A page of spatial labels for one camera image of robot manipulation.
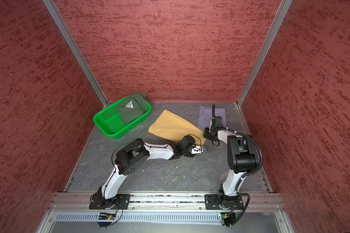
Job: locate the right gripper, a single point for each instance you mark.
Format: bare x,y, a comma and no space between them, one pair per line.
206,135

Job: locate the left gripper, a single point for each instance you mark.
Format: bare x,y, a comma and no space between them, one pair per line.
189,155

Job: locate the lavender skirt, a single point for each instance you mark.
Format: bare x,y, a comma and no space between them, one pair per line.
205,117

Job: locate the yellow skirt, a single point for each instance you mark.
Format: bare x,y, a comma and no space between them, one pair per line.
173,127

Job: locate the dark green skirt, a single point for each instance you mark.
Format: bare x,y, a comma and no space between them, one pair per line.
132,107

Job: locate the green plastic basket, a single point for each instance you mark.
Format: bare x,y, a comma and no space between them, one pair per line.
112,125

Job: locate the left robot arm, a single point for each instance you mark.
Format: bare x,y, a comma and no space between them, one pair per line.
128,158

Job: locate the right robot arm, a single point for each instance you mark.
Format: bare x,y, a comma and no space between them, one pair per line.
243,160

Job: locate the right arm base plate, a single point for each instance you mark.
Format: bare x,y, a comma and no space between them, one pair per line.
220,202

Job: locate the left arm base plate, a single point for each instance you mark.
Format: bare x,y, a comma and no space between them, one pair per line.
99,203

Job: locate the white slotted cable duct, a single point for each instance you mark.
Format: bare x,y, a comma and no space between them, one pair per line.
150,217

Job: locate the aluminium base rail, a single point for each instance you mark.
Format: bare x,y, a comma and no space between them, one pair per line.
162,202

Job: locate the right aluminium corner post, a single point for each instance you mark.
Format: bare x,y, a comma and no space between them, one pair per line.
272,32

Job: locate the aluminium corner post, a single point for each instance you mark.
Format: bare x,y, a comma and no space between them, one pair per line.
272,32
64,30

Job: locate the left aluminium corner post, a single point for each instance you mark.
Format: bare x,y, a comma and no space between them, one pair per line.
64,30

